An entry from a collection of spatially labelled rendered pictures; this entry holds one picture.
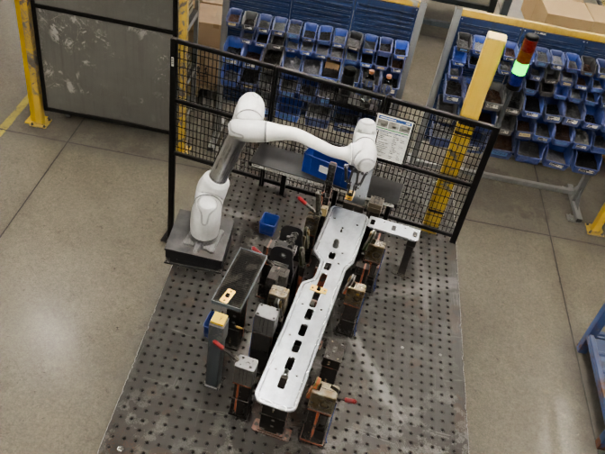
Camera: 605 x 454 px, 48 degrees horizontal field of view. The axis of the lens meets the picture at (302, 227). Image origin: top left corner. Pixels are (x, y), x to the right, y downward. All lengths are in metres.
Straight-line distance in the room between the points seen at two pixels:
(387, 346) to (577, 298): 2.19
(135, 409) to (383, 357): 1.24
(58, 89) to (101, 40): 0.63
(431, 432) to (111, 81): 3.67
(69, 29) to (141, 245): 1.74
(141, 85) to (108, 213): 1.08
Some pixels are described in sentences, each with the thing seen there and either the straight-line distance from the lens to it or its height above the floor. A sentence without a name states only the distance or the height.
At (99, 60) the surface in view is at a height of 0.70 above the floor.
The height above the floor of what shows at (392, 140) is 1.29.
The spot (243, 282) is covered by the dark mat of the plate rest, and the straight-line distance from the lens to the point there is 3.10.
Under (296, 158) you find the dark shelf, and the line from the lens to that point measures 4.10.
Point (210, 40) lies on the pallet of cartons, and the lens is 6.23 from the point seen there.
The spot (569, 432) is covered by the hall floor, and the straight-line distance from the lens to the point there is 4.60.
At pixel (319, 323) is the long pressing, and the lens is 3.20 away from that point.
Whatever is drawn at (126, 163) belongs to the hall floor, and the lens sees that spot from 5.66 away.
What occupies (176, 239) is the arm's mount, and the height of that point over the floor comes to 0.82.
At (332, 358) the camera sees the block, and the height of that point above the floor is 1.03.
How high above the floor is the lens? 3.40
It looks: 41 degrees down
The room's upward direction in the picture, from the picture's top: 11 degrees clockwise
